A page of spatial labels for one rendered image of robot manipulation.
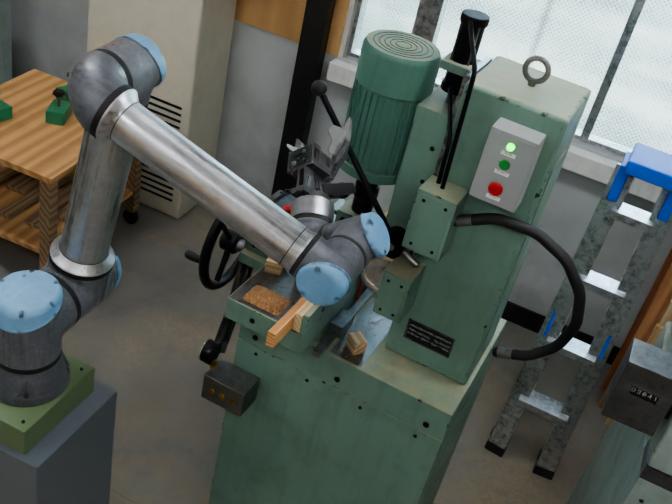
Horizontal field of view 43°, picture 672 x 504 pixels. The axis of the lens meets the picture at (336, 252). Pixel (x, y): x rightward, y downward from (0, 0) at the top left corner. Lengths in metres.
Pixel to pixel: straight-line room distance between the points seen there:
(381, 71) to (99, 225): 0.71
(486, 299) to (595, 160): 1.44
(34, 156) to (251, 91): 1.03
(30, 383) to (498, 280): 1.08
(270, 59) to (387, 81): 1.85
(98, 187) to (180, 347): 1.40
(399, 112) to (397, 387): 0.64
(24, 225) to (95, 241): 1.47
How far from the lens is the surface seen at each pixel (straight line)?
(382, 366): 2.08
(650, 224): 2.68
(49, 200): 3.15
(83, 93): 1.63
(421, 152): 1.89
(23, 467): 2.13
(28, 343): 2.00
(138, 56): 1.73
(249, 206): 1.54
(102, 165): 1.85
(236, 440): 2.43
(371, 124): 1.89
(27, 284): 2.01
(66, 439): 2.15
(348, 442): 2.21
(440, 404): 2.03
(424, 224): 1.81
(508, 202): 1.75
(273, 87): 3.69
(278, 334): 1.88
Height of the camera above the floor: 2.16
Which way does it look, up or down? 34 degrees down
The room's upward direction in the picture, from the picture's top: 14 degrees clockwise
